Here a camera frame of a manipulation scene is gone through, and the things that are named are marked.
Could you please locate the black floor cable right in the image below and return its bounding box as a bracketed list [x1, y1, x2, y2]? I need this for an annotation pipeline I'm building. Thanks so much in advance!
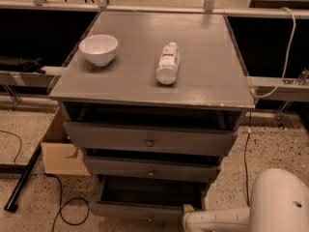
[242, 111, 253, 207]

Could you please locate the black metal bar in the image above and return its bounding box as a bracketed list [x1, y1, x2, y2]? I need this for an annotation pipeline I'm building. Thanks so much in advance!
[0, 145, 42, 213]

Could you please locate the black floor cable left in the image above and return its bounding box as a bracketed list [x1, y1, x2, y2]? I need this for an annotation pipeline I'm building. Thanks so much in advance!
[0, 130, 90, 232]

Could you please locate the white cable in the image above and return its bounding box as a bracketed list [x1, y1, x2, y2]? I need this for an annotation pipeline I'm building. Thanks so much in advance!
[249, 7, 297, 100]

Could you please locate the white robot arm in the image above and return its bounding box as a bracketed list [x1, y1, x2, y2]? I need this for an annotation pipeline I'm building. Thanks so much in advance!
[183, 168, 309, 232]

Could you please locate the white ceramic bowl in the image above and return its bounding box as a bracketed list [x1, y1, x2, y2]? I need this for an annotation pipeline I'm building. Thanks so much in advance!
[79, 35, 118, 67]

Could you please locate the clear plastic bottle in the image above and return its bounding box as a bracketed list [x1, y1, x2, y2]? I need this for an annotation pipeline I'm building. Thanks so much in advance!
[156, 43, 180, 85]

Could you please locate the grey drawer cabinet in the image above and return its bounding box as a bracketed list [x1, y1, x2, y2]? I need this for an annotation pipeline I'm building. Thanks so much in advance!
[47, 11, 256, 195]

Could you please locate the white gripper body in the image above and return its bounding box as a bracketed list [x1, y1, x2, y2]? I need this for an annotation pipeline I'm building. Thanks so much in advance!
[183, 211, 208, 232]

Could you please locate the grey top drawer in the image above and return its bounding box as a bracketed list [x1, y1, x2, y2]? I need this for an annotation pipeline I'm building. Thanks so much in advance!
[64, 122, 238, 156]

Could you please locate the grey drawer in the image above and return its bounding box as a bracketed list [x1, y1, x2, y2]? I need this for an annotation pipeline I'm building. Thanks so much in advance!
[64, 122, 238, 156]
[83, 156, 220, 183]
[90, 176, 210, 222]

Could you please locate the grey middle drawer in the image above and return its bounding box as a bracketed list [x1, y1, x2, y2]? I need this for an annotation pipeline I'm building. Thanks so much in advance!
[83, 156, 220, 183]

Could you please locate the black cloth on rail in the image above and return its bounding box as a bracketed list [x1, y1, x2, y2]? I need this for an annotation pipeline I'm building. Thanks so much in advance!
[0, 56, 46, 74]

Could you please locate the metal rail frame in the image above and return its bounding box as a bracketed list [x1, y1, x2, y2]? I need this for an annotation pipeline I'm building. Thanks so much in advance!
[0, 0, 309, 131]

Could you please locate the black floor cable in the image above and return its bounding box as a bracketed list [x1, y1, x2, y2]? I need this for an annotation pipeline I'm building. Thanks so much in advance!
[0, 130, 90, 232]
[242, 111, 253, 207]

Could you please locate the grey bottom drawer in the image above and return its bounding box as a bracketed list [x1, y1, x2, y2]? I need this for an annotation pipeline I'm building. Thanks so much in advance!
[90, 176, 210, 222]

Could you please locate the cardboard box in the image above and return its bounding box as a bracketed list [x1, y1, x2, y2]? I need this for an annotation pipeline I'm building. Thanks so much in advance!
[41, 109, 90, 176]

